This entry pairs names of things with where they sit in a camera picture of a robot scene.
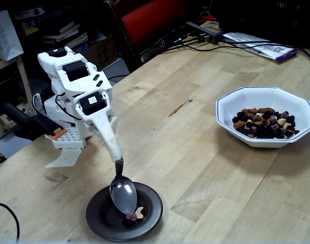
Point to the taped fixed gripper jaw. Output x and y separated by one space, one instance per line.
109 137

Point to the black clamp orange pad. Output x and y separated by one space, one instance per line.
30 124

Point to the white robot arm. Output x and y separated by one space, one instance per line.
68 61

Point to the dark brown plate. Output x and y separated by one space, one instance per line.
98 211

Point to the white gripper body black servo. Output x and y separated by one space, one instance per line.
91 103

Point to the cashew nut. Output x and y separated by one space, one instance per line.
139 214

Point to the red padded chair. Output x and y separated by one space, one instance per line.
149 20

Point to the dark raisin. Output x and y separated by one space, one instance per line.
126 221

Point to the yellow black box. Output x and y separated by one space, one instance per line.
30 28

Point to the white octagonal bowl blue rim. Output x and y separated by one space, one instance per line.
259 99

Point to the purple white plastic bag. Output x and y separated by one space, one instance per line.
266 47

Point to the brown cardboard box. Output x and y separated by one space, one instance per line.
101 53

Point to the stack of books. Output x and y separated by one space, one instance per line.
65 35

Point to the purple fruit cube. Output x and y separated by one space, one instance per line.
131 216

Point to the metal spoon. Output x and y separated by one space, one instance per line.
123 195

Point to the grey usb hub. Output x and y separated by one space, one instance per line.
203 32

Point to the white moving gripper jaw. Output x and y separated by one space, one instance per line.
114 123

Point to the white paper bag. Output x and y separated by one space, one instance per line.
4 38

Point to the masking tape piece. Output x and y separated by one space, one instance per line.
65 158

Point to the trail mix nuts and raisins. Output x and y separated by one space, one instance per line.
264 127

